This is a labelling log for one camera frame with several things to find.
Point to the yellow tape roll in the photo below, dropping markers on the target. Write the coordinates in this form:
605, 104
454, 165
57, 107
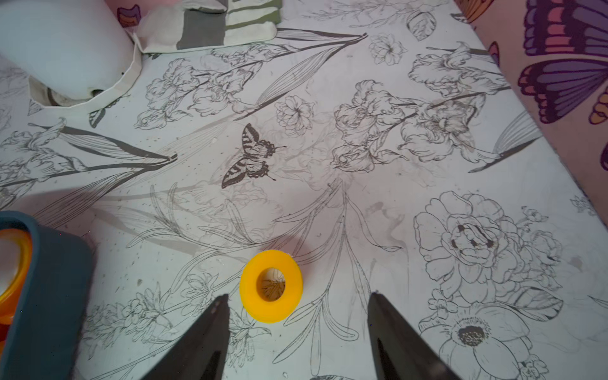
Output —
271, 286
16, 257

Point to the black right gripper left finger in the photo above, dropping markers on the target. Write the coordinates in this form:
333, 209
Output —
201, 351

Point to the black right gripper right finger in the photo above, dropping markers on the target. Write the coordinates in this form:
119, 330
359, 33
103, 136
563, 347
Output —
398, 350

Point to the white plant pot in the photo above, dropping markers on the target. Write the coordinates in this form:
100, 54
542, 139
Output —
77, 55

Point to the teal storage box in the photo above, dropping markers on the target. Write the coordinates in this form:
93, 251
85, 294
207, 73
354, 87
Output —
43, 340

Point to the yellow tape roll front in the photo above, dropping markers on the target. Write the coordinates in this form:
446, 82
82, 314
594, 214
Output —
16, 257

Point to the yellow tape roll back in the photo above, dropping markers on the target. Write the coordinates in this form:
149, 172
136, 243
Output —
271, 286

